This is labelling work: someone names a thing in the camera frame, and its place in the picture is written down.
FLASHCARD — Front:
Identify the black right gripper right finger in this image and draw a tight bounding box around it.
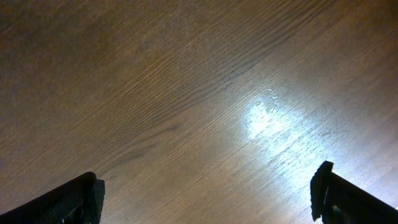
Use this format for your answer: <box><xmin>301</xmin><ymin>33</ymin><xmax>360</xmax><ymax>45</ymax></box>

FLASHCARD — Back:
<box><xmin>310</xmin><ymin>161</ymin><xmax>397</xmax><ymax>223</ymax></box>

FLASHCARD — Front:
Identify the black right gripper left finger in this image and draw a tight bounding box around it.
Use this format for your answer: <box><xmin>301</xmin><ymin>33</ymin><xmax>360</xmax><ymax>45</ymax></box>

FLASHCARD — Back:
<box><xmin>1</xmin><ymin>172</ymin><xmax>105</xmax><ymax>224</ymax></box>

